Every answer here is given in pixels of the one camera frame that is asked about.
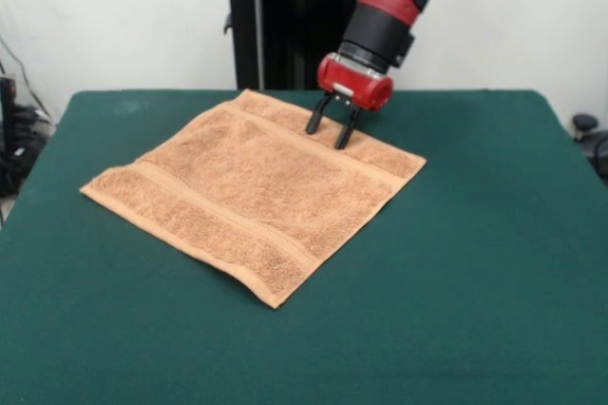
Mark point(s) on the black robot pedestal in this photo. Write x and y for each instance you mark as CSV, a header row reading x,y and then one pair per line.
x,y
285,34

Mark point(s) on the black upright device, red light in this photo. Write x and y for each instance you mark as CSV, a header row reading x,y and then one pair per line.
x,y
7,139

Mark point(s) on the dark green table cloth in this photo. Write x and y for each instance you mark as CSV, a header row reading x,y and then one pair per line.
x,y
475,243

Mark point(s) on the black plug bundle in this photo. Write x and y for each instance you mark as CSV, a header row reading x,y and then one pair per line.
x,y
31,122

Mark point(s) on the tan terry cloth towel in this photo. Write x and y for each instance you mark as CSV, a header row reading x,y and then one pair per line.
x,y
256,196

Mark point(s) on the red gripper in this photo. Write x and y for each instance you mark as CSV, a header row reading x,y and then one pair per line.
x,y
354,84

